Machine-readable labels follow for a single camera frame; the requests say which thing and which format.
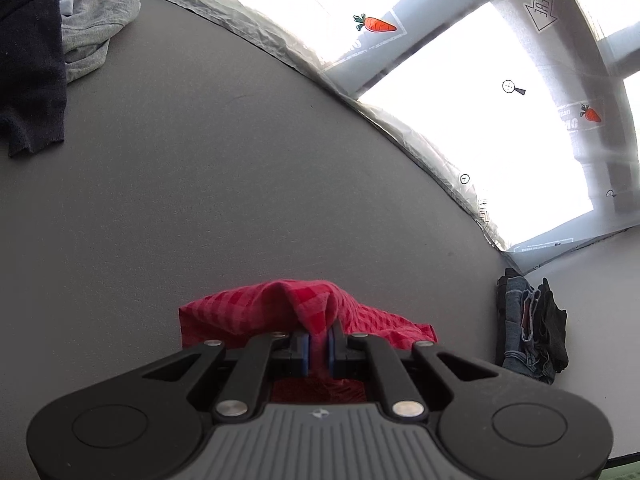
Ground red checkered shorts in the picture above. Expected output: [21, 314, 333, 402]
[178, 280, 438, 404]

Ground folded blue jeans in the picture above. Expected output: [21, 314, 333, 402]
[496, 268, 555, 385]

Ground folded black garment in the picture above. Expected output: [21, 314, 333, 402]
[534, 278, 570, 374]

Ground printed translucent plastic sheet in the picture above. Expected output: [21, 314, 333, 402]
[178, 0, 639, 252]

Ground dark navy garment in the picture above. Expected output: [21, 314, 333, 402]
[1, 0, 67, 157]

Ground grey crumpled garment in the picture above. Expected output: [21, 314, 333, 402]
[60, 0, 141, 84]

